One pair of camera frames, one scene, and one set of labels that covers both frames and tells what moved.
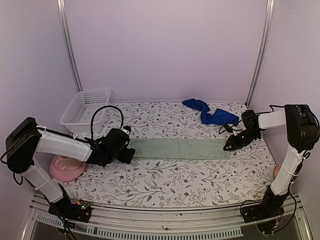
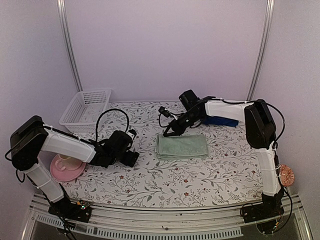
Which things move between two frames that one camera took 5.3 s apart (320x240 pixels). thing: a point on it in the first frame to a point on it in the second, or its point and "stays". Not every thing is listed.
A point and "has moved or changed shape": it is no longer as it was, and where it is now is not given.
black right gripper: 234,144 to 170,134
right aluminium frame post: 269,11 stays
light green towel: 204,148 has moved or changed shape
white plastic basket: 78,117 stays
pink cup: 64,157 stays
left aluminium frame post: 61,8 stays
